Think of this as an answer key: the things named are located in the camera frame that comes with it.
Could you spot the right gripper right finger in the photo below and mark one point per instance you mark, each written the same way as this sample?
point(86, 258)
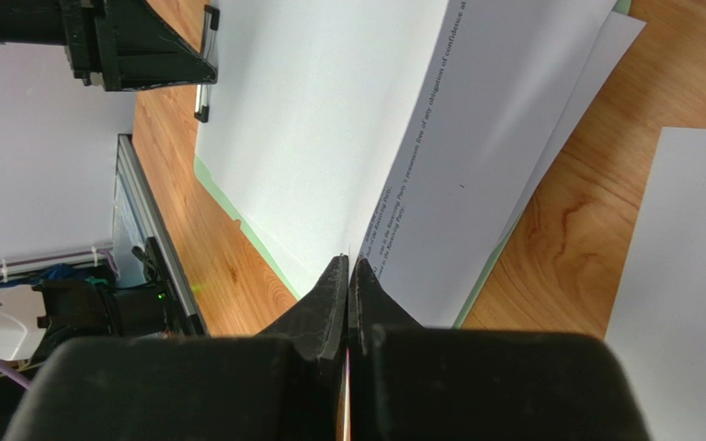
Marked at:
point(411, 382)

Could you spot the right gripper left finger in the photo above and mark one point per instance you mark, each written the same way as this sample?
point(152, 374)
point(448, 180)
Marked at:
point(280, 384)

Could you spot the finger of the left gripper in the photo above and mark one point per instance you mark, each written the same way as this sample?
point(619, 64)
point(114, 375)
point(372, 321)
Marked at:
point(151, 53)

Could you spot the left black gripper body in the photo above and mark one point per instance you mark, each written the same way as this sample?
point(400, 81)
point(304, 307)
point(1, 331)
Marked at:
point(91, 43)

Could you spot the printed text paper sheet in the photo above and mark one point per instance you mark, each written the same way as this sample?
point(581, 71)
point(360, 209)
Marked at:
point(497, 82)

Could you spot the white paper sheet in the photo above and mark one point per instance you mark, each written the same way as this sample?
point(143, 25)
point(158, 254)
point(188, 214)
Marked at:
point(311, 105)
point(615, 37)

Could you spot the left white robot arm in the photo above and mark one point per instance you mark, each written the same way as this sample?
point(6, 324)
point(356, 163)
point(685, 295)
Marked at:
point(83, 249)

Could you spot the left aluminium frame post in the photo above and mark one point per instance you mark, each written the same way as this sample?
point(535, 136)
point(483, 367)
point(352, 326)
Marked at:
point(142, 241)

